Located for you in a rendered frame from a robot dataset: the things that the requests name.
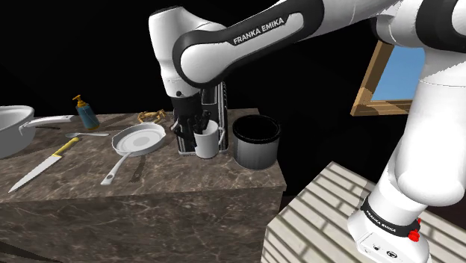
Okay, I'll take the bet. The white frying pan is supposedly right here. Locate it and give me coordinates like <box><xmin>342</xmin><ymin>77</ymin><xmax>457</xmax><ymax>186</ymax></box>
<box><xmin>100</xmin><ymin>122</ymin><xmax>167</xmax><ymax>186</ymax></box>

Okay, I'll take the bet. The wooden-framed window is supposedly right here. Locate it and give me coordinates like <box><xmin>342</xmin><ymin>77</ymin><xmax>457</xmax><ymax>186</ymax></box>
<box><xmin>349</xmin><ymin>39</ymin><xmax>426</xmax><ymax>117</ymax></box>

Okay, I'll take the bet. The white mug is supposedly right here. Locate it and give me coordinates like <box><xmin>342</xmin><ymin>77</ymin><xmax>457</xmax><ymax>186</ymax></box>
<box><xmin>193</xmin><ymin>119</ymin><xmax>226</xmax><ymax>160</ymax></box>

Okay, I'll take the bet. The golden crab figure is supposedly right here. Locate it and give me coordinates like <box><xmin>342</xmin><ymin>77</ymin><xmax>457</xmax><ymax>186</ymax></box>
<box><xmin>137</xmin><ymin>108</ymin><xmax>168</xmax><ymax>125</ymax></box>

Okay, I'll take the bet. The grey pot with black inside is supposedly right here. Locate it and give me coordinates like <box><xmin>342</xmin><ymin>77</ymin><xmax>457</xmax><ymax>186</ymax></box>
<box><xmin>232</xmin><ymin>114</ymin><xmax>282</xmax><ymax>171</ymax></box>

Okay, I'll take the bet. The black and silver coffee machine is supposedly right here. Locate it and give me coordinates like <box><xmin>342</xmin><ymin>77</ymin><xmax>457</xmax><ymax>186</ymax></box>
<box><xmin>175</xmin><ymin>81</ymin><xmax>231</xmax><ymax>157</ymax></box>

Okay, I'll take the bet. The silver spoon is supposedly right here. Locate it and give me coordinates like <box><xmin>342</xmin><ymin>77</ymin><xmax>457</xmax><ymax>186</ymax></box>
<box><xmin>65</xmin><ymin>131</ymin><xmax>111</xmax><ymax>139</ymax></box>

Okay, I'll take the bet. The yellow-handled kitchen knife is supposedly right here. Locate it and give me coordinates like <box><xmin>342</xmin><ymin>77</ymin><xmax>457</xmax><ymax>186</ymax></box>
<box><xmin>7</xmin><ymin>136</ymin><xmax>81</xmax><ymax>194</ymax></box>

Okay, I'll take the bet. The pale striped robot stand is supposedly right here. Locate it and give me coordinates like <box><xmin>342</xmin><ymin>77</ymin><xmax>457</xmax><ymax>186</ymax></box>
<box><xmin>260</xmin><ymin>161</ymin><xmax>466</xmax><ymax>263</ymax></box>

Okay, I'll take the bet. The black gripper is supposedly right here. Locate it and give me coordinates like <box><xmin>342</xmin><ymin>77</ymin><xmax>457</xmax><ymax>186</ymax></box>
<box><xmin>170</xmin><ymin>93</ymin><xmax>212</xmax><ymax>146</ymax></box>

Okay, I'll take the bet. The blue soap dispenser yellow pump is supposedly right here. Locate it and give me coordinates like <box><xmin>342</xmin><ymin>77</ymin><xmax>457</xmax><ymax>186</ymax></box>
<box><xmin>72</xmin><ymin>94</ymin><xmax>101</xmax><ymax>131</ymax></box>

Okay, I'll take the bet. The white saucepan with long handle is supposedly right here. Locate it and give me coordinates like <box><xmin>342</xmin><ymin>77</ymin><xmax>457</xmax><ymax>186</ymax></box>
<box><xmin>0</xmin><ymin>105</ymin><xmax>79</xmax><ymax>160</ymax></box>

